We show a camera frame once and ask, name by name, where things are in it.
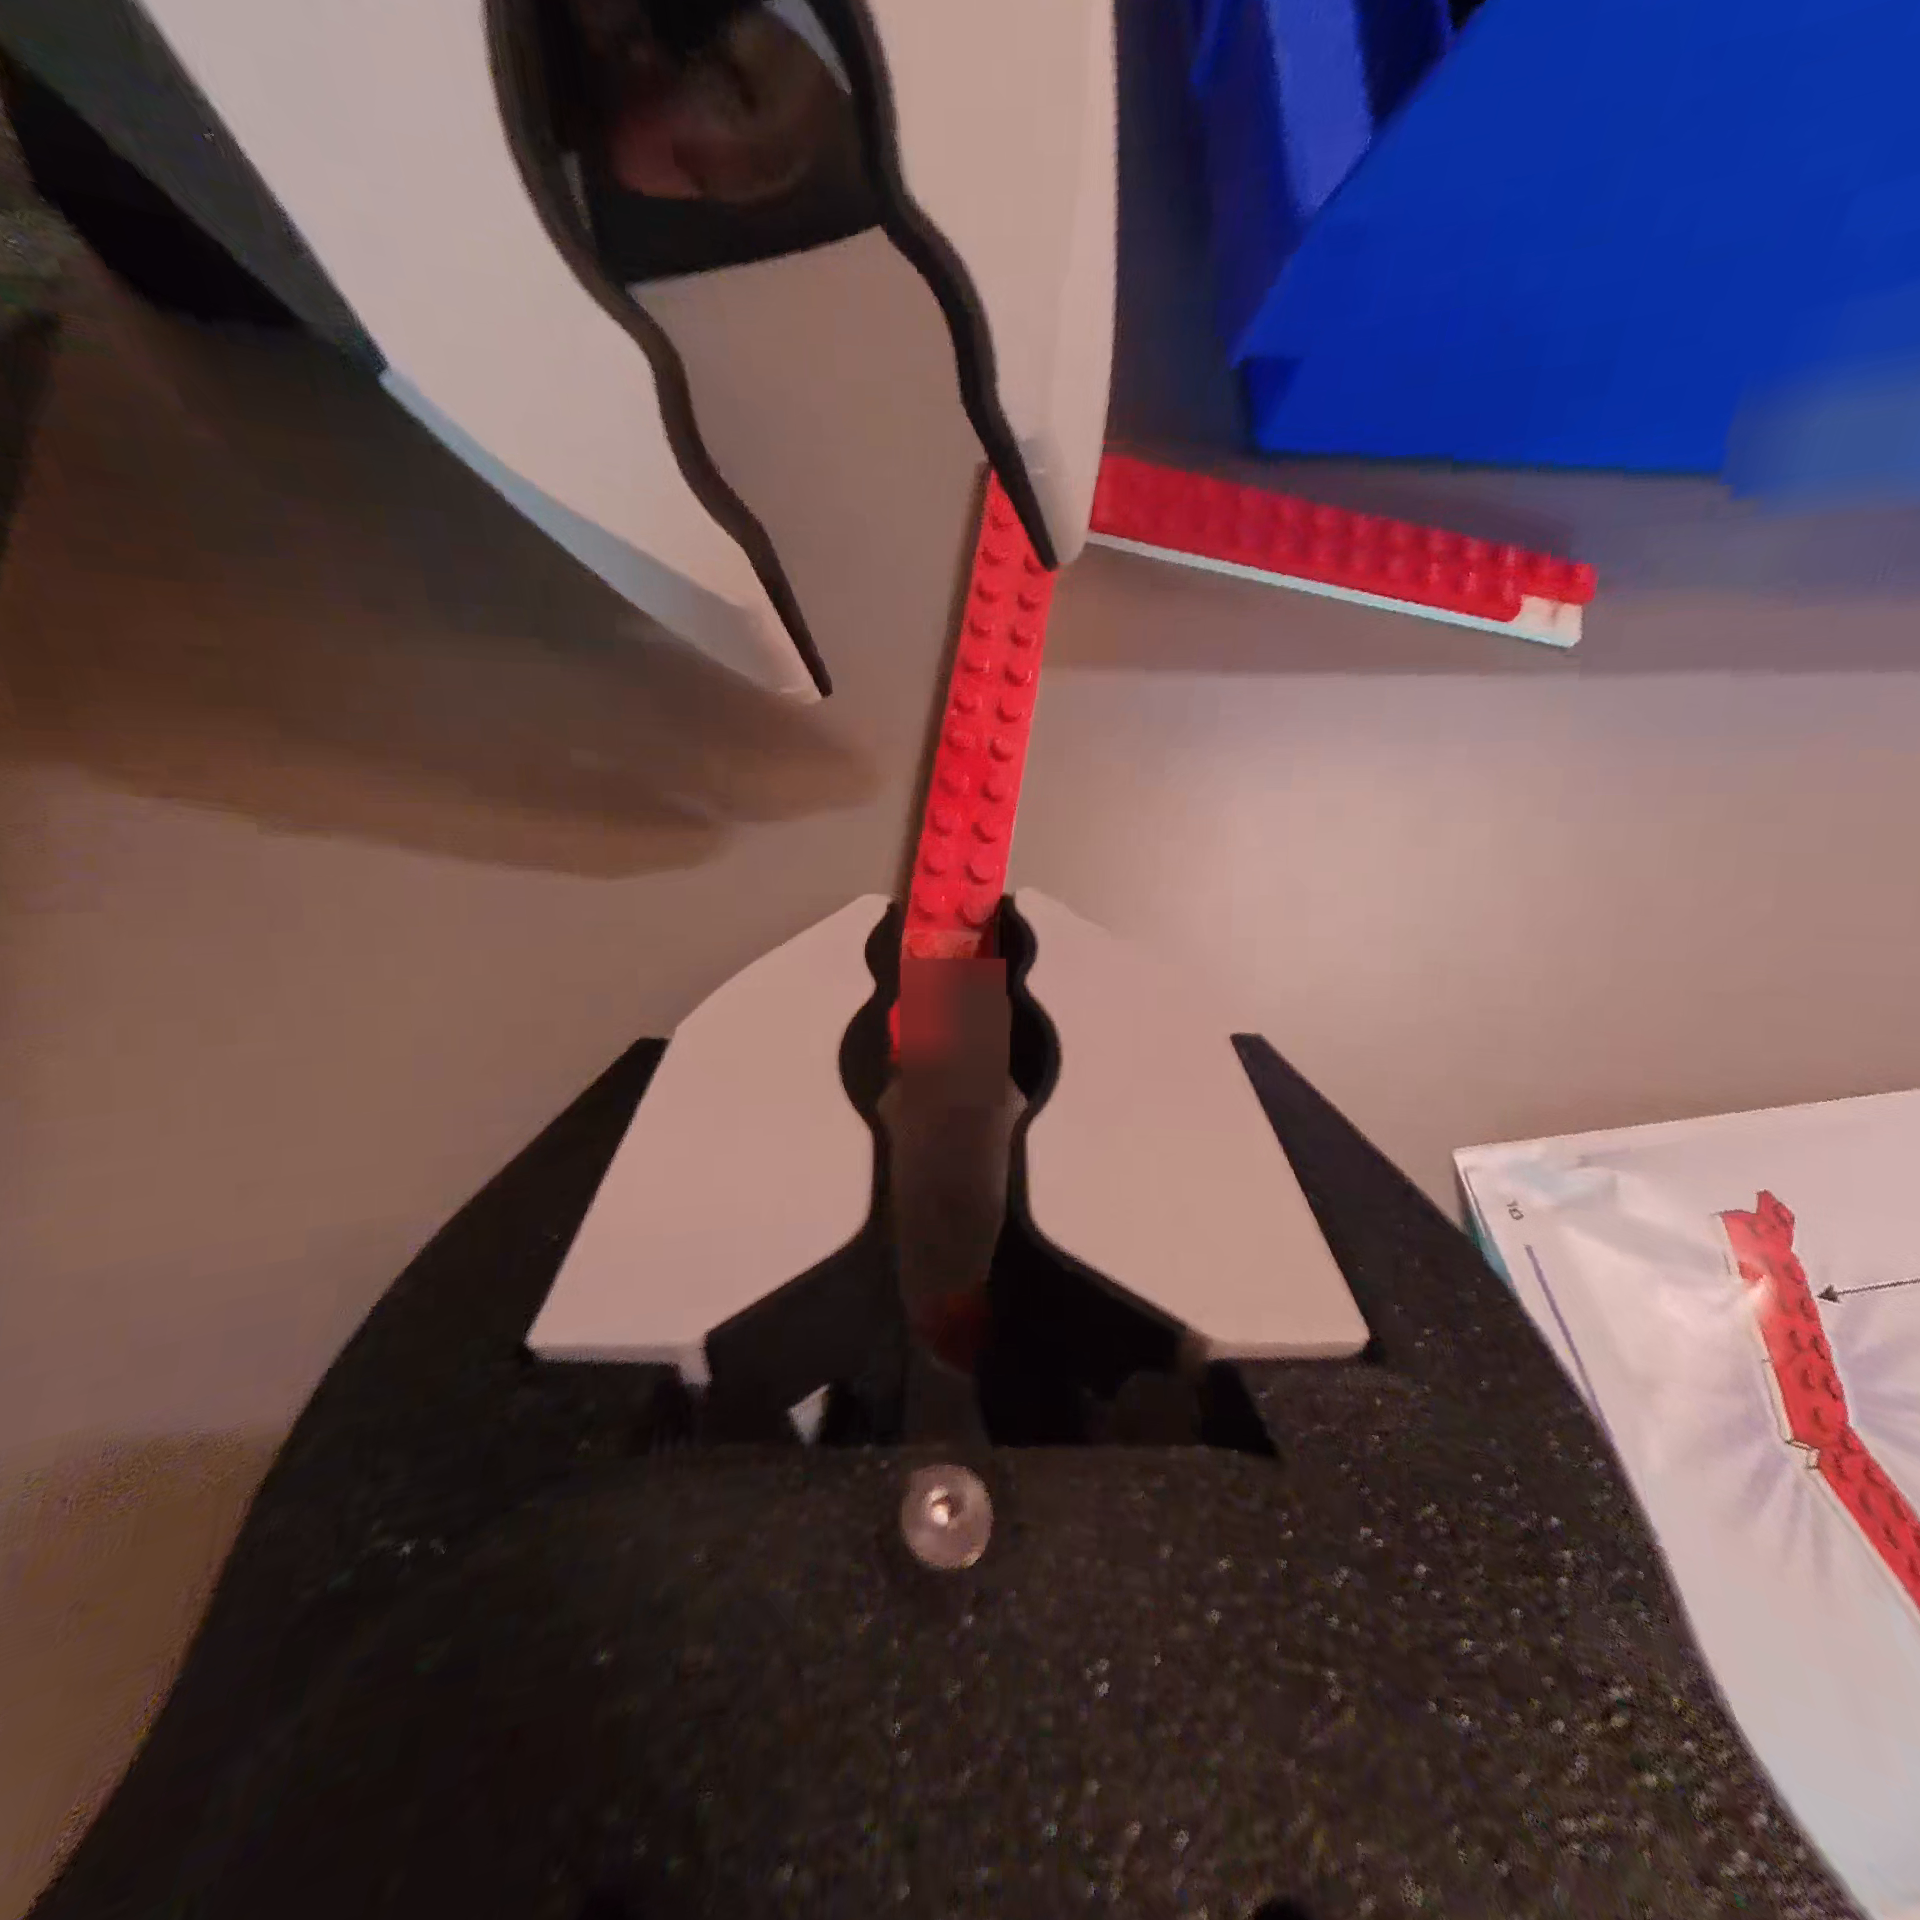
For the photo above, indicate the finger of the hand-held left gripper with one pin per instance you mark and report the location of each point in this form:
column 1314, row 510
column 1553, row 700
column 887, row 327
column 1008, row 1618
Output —
column 1019, row 226
column 450, row 270

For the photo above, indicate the blue plastic bin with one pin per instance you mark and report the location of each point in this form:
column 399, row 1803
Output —
column 1575, row 270
column 1275, row 150

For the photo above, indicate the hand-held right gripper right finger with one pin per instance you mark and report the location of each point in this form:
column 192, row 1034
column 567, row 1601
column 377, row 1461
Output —
column 1185, row 1172

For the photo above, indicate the open instruction booklet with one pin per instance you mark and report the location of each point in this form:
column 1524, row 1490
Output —
column 1651, row 1349

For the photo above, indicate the red brick strip white base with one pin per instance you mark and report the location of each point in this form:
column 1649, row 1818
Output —
column 1320, row 541

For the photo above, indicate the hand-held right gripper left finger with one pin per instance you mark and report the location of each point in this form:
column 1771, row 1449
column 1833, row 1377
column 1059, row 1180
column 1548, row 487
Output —
column 720, row 1172

